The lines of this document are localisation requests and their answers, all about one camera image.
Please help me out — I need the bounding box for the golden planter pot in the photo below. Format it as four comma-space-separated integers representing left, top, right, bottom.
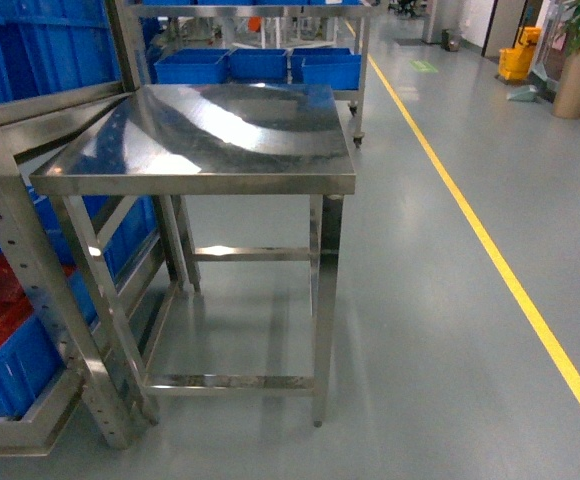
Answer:
552, 50, 580, 120

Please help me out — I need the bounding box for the stainless steel table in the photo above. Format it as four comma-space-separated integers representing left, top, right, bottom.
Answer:
30, 83, 356, 426

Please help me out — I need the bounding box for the steel shelf rack left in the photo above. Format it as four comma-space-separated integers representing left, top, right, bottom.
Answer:
0, 0, 191, 458

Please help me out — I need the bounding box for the blue bin on cart left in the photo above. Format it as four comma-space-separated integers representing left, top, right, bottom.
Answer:
154, 49, 229, 85

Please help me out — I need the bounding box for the yellow mop bucket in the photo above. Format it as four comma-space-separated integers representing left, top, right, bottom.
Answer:
498, 26, 542, 82

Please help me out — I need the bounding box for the blue bin on cart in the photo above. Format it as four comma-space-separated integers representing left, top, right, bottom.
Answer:
154, 49, 229, 85
290, 48, 362, 90
229, 48, 287, 83

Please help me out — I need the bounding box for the blue bin with red parts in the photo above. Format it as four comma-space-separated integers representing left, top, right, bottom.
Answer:
0, 252, 99, 419

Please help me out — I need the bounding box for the steel wheeled cart rack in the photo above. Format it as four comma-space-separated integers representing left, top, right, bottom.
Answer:
129, 1, 379, 147

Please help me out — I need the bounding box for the blue bin on cart middle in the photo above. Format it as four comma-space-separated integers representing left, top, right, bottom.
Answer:
229, 48, 287, 83

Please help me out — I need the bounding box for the blue bin on cart right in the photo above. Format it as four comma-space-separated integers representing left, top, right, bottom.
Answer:
290, 48, 362, 90

